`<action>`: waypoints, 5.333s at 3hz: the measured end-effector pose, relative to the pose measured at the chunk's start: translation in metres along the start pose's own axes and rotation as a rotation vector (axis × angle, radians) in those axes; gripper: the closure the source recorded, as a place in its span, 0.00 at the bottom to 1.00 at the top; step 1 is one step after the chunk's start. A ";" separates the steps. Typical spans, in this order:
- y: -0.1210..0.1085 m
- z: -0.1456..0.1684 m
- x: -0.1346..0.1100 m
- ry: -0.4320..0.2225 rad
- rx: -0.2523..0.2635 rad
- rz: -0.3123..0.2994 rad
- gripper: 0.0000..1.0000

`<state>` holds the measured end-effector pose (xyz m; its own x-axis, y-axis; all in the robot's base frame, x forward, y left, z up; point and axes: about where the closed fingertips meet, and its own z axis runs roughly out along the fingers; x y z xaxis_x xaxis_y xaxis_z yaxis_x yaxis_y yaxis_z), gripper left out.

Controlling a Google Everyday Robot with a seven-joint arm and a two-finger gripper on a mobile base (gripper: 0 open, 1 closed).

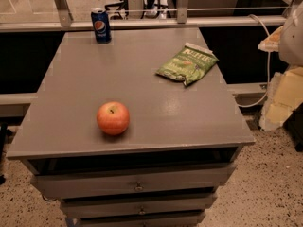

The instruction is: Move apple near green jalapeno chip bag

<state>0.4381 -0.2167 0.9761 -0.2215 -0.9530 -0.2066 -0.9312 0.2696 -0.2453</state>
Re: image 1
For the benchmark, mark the red orange apple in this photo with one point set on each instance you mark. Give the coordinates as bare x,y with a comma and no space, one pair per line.
113,118

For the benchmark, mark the grey drawer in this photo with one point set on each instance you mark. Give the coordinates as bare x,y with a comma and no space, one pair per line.
169,219
71,186
138,206

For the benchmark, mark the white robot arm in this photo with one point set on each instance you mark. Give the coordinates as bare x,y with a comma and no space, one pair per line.
291,39

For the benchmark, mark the middle grey drawer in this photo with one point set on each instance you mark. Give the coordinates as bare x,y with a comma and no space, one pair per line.
138,206

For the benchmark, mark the blue Pepsi can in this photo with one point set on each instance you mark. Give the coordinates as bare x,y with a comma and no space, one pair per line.
101,26

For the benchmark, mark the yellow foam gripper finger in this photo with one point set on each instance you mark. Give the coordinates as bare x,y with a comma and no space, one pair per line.
271,43
285,95

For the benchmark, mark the grey drawer cabinet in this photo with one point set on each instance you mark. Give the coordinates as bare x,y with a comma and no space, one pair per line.
120,146

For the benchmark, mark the metal railing frame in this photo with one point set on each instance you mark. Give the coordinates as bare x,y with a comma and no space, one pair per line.
74,15

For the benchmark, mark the top grey drawer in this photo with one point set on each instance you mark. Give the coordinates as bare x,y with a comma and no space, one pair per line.
71,186

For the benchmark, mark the bottom grey drawer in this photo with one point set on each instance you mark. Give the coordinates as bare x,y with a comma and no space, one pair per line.
169,219

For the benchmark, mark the green jalapeno chip bag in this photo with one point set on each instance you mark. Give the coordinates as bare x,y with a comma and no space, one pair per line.
189,65

